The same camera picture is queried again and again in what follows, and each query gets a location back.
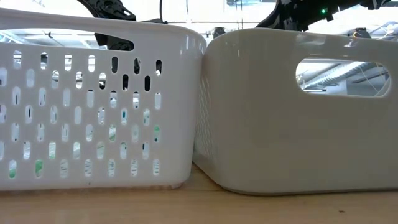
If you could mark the white perforated plastic basket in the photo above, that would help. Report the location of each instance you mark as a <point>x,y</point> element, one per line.
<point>180,124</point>

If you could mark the grey plastic basket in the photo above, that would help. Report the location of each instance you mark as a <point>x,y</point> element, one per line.
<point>280,140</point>

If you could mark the green toothbrush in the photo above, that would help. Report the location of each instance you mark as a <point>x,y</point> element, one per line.
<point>38,168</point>

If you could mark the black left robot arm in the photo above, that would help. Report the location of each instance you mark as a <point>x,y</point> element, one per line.
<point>109,9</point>

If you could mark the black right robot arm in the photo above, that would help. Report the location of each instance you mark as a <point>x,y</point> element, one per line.
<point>373,3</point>

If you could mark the black round fixture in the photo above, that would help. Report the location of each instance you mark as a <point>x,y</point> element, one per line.
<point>219,32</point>

